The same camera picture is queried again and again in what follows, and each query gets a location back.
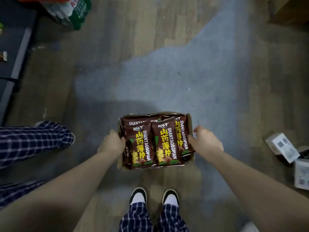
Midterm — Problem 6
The person's right hand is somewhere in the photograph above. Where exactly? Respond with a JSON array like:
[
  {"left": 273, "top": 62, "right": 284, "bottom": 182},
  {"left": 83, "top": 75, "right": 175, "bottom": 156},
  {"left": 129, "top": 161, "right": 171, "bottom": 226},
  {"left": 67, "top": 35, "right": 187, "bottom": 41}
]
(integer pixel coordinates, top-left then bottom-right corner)
[{"left": 188, "top": 125, "right": 224, "bottom": 160}]

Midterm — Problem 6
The person's left hand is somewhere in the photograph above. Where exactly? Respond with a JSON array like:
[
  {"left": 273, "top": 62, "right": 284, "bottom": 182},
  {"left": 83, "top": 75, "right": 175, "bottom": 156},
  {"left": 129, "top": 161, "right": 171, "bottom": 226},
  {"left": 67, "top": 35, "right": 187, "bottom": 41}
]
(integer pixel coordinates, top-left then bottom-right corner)
[{"left": 97, "top": 129, "right": 126, "bottom": 157}]

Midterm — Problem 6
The brown cardboard box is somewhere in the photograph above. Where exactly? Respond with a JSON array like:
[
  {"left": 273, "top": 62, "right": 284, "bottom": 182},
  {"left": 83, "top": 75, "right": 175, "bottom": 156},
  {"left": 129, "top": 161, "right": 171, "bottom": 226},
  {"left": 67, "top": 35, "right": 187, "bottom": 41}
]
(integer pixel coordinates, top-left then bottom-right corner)
[{"left": 117, "top": 111, "right": 195, "bottom": 171}]

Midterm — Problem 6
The pile of brown snacks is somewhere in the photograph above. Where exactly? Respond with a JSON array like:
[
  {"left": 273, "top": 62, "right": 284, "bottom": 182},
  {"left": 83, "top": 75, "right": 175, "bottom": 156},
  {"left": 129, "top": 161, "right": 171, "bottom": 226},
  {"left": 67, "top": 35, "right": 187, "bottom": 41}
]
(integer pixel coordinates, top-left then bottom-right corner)
[{"left": 120, "top": 114, "right": 196, "bottom": 170}]

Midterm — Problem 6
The dark grey metal shelf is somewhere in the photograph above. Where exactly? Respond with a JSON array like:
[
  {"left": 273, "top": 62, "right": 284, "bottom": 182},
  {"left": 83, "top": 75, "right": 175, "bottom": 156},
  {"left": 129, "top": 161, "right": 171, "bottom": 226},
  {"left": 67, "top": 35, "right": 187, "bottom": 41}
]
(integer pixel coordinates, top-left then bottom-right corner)
[{"left": 0, "top": 0, "right": 37, "bottom": 126}]

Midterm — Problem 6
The person's right forearm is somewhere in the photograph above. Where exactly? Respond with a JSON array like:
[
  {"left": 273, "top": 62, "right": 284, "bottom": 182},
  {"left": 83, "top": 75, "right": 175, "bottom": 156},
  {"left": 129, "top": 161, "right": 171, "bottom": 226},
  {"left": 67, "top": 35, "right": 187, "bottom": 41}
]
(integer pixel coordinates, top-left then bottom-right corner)
[{"left": 212, "top": 152, "right": 309, "bottom": 232}]

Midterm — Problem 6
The person's left forearm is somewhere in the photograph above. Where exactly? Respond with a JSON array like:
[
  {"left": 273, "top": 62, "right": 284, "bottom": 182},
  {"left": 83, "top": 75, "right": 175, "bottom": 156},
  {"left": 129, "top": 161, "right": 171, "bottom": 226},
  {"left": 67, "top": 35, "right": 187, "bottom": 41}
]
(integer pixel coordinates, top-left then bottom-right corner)
[{"left": 0, "top": 150, "right": 119, "bottom": 232}]

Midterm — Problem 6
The person's left black shoe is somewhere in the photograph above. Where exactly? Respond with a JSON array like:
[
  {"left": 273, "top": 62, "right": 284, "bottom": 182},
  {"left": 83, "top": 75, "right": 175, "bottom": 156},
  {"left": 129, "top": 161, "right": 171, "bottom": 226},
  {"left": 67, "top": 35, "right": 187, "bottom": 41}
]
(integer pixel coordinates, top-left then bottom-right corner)
[{"left": 129, "top": 187, "right": 147, "bottom": 206}]

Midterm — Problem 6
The person's black shoe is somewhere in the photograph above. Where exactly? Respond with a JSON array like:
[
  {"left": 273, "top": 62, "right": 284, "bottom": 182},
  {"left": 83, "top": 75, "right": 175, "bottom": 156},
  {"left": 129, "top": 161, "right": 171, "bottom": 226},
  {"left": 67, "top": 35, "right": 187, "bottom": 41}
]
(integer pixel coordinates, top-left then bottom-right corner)
[
  {"left": 129, "top": 187, "right": 147, "bottom": 206},
  {"left": 162, "top": 189, "right": 180, "bottom": 208}
]

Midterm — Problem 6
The person's right black shoe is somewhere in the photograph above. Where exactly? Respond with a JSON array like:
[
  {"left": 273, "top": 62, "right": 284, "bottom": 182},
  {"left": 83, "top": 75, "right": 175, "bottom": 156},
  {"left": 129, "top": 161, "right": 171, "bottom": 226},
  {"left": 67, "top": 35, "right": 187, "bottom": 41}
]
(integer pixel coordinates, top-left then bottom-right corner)
[{"left": 162, "top": 189, "right": 180, "bottom": 208}]

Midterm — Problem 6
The small white carton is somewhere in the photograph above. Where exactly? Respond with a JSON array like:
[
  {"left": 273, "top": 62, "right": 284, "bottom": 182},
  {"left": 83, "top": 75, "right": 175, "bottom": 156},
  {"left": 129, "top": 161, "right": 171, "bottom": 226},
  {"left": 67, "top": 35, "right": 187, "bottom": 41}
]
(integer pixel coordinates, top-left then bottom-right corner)
[
  {"left": 264, "top": 132, "right": 301, "bottom": 164},
  {"left": 294, "top": 158, "right": 309, "bottom": 191}
]

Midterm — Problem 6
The green white bottle pack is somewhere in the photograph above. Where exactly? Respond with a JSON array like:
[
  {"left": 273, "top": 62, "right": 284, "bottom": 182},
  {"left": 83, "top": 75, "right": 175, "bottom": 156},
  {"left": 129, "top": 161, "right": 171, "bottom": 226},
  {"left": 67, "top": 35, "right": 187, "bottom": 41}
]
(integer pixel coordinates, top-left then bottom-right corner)
[{"left": 40, "top": 0, "right": 92, "bottom": 31}]

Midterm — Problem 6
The plain brown carton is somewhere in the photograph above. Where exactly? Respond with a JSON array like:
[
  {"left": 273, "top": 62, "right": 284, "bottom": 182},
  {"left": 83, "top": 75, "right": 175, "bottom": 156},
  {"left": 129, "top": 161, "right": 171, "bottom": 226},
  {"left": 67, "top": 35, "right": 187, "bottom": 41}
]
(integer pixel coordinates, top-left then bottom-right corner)
[{"left": 268, "top": 0, "right": 309, "bottom": 25}]

